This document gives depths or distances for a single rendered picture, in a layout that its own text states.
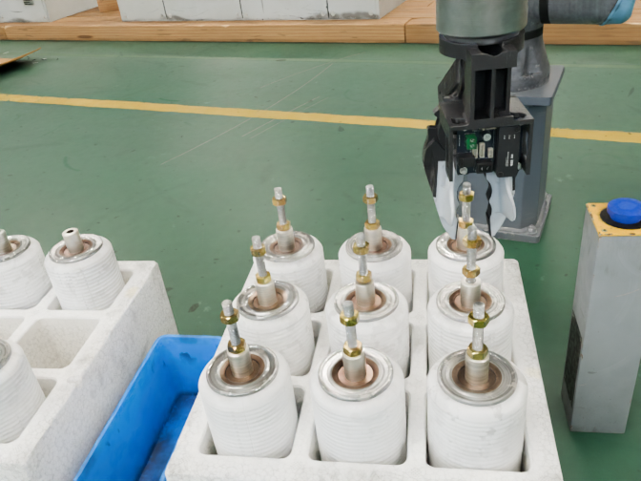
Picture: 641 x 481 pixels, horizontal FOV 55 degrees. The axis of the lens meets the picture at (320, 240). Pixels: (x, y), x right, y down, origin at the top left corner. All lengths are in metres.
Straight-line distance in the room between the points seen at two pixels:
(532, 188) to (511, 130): 0.72
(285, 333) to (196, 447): 0.16
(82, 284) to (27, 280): 0.10
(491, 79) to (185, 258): 0.94
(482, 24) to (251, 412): 0.41
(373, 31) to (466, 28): 2.25
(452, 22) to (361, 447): 0.40
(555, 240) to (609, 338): 0.51
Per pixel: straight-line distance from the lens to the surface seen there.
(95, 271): 0.93
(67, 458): 0.84
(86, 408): 0.86
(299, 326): 0.73
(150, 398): 0.94
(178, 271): 1.32
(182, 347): 0.95
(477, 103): 0.56
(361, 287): 0.70
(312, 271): 0.82
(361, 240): 0.67
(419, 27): 2.71
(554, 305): 1.14
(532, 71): 1.21
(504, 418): 0.61
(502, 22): 0.54
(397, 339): 0.72
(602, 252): 0.75
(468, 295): 0.70
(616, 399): 0.90
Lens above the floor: 0.69
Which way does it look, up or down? 31 degrees down
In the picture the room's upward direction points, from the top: 7 degrees counter-clockwise
